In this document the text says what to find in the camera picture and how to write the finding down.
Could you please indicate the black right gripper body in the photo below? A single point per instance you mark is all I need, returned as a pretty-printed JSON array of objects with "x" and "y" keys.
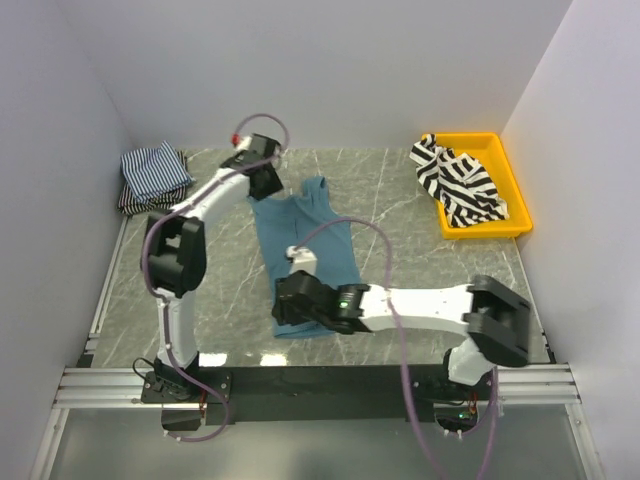
[{"x": 289, "y": 315}]

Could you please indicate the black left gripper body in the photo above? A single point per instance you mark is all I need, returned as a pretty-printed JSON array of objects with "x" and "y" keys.
[{"x": 271, "y": 184}]

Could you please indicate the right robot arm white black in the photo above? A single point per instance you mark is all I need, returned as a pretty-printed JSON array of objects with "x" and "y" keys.
[{"x": 493, "y": 320}]

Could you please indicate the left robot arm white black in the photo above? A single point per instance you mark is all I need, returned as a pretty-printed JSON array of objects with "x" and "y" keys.
[{"x": 174, "y": 256}]

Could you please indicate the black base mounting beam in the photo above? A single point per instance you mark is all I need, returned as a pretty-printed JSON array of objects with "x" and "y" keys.
[{"x": 428, "y": 385}]

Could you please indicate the blue white striped folded top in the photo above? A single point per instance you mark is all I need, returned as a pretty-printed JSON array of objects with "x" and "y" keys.
[{"x": 152, "y": 172}]

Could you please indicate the dark striped folded top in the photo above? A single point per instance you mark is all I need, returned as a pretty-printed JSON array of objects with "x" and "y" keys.
[{"x": 128, "y": 205}]

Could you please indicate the black white striped top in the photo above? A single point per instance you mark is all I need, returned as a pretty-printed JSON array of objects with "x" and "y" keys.
[{"x": 460, "y": 183}]

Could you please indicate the yellow plastic tray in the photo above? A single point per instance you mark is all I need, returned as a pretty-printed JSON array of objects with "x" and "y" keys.
[{"x": 487, "y": 148}]

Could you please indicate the aluminium extrusion rail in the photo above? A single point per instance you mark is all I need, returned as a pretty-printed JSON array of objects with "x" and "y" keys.
[{"x": 546, "y": 384}]

